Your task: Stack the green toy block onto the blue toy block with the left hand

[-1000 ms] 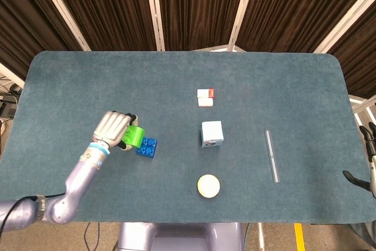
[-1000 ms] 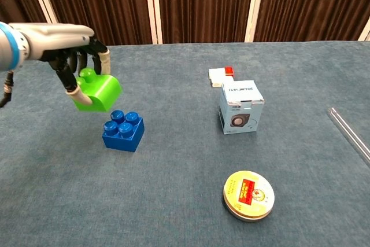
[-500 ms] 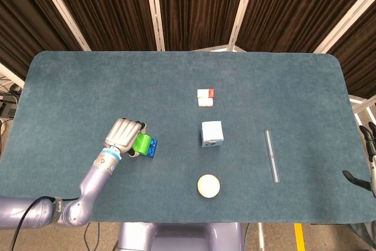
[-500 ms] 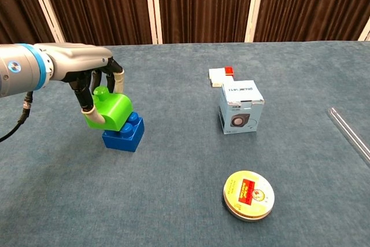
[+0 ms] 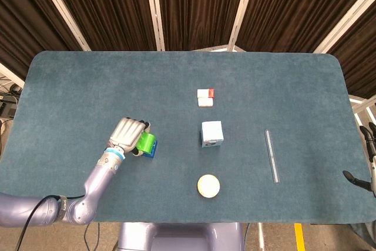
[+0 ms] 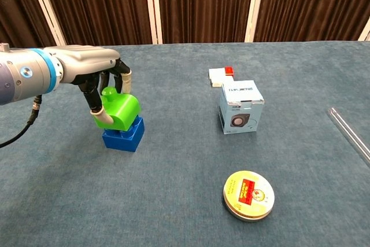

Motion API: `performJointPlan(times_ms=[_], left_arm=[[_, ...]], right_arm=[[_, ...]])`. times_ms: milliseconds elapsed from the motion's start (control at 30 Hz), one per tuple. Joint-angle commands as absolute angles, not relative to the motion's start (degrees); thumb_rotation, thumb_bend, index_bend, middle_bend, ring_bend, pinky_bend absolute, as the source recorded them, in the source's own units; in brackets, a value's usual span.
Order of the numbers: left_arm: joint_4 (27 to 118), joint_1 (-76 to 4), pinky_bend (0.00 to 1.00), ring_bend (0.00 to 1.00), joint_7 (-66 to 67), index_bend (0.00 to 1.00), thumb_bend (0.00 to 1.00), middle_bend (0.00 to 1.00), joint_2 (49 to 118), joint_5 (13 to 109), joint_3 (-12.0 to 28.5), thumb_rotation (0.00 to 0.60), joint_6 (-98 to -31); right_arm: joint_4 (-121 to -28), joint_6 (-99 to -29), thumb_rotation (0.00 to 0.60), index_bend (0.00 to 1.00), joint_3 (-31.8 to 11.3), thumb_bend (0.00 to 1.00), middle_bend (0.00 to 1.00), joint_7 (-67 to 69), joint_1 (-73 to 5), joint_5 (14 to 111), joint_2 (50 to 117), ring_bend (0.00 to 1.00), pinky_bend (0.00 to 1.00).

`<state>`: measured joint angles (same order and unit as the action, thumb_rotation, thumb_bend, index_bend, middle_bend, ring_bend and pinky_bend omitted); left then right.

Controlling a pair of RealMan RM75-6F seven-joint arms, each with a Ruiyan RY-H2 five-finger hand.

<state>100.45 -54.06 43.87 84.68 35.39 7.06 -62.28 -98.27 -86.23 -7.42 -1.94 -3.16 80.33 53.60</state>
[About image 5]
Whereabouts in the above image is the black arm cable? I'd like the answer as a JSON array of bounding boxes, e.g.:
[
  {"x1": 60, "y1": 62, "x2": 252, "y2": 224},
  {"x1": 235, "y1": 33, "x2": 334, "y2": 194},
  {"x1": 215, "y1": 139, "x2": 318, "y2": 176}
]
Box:
[{"x1": 22, "y1": 193, "x2": 88, "y2": 251}]

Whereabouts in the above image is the dark brown curtain panel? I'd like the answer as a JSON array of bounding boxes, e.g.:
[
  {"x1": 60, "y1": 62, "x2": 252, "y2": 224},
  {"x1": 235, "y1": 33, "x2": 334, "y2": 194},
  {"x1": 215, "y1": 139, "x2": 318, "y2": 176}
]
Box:
[
  {"x1": 321, "y1": 1, "x2": 376, "y2": 99},
  {"x1": 45, "y1": 0, "x2": 157, "y2": 52},
  {"x1": 0, "y1": 0, "x2": 78, "y2": 81},
  {"x1": 236, "y1": 0, "x2": 376, "y2": 53},
  {"x1": 155, "y1": 0, "x2": 250, "y2": 52}
]

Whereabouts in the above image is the white metal frame rack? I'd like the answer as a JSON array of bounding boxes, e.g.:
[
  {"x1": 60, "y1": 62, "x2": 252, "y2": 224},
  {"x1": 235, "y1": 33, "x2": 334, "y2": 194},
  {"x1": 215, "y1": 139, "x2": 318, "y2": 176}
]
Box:
[{"x1": 348, "y1": 94, "x2": 376, "y2": 139}]

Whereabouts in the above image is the clear thin rod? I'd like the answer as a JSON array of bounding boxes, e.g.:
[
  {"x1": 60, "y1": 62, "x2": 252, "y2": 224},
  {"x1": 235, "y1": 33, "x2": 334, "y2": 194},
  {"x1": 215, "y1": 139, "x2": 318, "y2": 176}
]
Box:
[{"x1": 264, "y1": 129, "x2": 280, "y2": 183}]

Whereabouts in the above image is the white box with red end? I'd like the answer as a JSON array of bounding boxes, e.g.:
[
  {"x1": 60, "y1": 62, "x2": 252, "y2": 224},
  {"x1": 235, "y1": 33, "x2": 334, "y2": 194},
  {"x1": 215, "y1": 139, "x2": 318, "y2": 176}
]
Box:
[{"x1": 197, "y1": 88, "x2": 215, "y2": 99}]

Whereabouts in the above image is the yellow floor tape strip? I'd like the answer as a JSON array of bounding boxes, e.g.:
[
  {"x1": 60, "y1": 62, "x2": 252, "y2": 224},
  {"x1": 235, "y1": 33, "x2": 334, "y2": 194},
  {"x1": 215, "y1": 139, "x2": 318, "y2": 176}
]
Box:
[{"x1": 294, "y1": 223, "x2": 307, "y2": 251}]

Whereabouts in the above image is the black arm strap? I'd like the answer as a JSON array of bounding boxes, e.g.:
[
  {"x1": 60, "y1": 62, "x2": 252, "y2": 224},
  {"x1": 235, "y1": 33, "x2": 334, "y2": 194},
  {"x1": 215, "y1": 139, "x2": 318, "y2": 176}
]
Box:
[{"x1": 56, "y1": 195, "x2": 71, "y2": 223}]

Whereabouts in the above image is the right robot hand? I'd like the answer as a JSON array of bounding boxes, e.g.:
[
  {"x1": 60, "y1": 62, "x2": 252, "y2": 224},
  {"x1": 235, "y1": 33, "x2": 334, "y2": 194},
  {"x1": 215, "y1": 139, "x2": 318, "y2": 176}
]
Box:
[{"x1": 343, "y1": 122, "x2": 376, "y2": 199}]

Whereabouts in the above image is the light blue cube box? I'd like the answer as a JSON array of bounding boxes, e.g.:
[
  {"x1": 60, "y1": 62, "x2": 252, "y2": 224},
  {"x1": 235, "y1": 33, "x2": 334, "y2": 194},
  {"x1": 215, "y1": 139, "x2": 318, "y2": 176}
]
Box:
[{"x1": 201, "y1": 120, "x2": 224, "y2": 149}]

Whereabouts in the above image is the green toy brick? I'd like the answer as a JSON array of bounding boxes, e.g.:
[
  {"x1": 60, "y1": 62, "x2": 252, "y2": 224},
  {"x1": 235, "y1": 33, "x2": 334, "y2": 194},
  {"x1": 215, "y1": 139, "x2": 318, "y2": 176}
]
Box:
[{"x1": 135, "y1": 132, "x2": 157, "y2": 155}]

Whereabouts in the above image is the dark floor cable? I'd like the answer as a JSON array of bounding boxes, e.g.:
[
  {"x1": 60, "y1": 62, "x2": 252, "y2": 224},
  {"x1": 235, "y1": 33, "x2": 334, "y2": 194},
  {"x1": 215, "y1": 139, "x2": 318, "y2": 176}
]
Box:
[{"x1": 83, "y1": 223, "x2": 101, "y2": 251}]

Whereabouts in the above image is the black device box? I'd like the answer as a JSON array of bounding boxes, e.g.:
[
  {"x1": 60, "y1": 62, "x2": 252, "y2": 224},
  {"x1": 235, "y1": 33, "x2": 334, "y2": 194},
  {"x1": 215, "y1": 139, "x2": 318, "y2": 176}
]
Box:
[{"x1": 0, "y1": 93, "x2": 19, "y2": 118}]

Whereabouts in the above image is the lavender robot torso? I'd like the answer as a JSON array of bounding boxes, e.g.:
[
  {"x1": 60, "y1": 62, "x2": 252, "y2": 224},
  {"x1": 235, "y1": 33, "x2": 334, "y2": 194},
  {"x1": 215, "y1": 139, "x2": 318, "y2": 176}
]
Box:
[{"x1": 116, "y1": 222, "x2": 245, "y2": 251}]

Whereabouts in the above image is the blue felt table cover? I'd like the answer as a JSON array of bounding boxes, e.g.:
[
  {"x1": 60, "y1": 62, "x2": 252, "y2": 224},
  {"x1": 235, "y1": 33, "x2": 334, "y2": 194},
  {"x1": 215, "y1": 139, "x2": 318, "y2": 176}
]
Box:
[{"x1": 0, "y1": 50, "x2": 376, "y2": 224}]

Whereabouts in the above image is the white floor tape strip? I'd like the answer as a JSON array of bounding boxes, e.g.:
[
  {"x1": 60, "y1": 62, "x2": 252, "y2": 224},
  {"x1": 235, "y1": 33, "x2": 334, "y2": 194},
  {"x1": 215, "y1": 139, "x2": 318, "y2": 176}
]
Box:
[{"x1": 257, "y1": 222, "x2": 266, "y2": 251}]

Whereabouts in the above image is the cream round ball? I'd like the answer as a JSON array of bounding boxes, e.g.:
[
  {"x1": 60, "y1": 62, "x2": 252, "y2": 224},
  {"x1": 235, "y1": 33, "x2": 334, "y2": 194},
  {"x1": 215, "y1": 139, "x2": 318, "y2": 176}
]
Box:
[{"x1": 196, "y1": 173, "x2": 220, "y2": 199}]

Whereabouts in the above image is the blue toy brick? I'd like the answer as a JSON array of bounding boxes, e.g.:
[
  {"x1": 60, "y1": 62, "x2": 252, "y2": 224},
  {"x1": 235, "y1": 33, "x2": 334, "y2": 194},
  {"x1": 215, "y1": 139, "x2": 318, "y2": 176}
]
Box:
[{"x1": 143, "y1": 140, "x2": 159, "y2": 159}]

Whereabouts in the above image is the white partition frame post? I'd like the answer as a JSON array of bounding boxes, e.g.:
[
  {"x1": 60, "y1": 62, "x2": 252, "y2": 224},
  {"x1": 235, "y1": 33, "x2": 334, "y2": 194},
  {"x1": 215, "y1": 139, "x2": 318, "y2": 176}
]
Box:
[
  {"x1": 0, "y1": 62, "x2": 25, "y2": 88},
  {"x1": 227, "y1": 0, "x2": 260, "y2": 52},
  {"x1": 143, "y1": 0, "x2": 166, "y2": 52},
  {"x1": 31, "y1": 0, "x2": 91, "y2": 52},
  {"x1": 313, "y1": 0, "x2": 376, "y2": 54}
]

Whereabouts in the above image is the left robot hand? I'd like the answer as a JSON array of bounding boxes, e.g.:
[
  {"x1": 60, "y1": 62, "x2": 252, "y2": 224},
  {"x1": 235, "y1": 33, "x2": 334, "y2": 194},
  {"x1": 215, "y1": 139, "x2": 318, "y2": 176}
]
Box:
[{"x1": 108, "y1": 117, "x2": 152, "y2": 157}]

